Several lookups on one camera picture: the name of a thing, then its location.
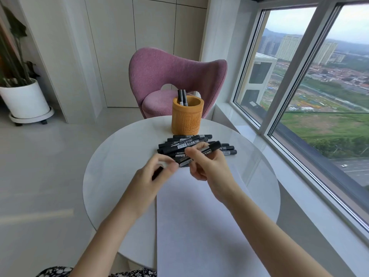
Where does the pink upholstered chair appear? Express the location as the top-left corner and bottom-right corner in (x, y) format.
(129, 47), (228, 120)

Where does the white window frame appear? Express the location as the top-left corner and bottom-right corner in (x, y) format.
(231, 0), (369, 238)

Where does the person's left forearm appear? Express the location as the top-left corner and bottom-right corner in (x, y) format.
(68, 196), (157, 277)

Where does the person's right forearm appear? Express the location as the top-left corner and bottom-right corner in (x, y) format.
(220, 185), (334, 277)

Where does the person's left hand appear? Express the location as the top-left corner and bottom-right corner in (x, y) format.
(125, 154), (180, 217)

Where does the black labelled marker pen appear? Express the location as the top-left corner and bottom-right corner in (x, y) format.
(152, 141), (222, 181)

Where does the green potted plant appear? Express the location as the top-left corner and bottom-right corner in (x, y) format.
(0, 1), (41, 87)

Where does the white round plant pot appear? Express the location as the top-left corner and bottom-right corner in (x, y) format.
(0, 78), (51, 120)

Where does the white paper sheet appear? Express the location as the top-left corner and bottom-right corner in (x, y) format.
(156, 162), (272, 277)

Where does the beige built-in cabinet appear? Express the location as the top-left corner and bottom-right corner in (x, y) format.
(84, 0), (209, 109)

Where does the pile of black markers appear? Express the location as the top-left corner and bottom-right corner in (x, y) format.
(157, 134), (238, 164)

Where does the bamboo pen holder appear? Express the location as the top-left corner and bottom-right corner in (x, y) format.
(171, 96), (201, 136)

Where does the white wheeled pot tray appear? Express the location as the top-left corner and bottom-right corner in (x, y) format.
(9, 107), (55, 126)

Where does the person's right hand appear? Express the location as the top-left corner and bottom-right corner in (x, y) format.
(184, 142), (241, 206)

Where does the floral patterned clothing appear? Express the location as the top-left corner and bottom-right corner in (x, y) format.
(36, 267), (158, 277)

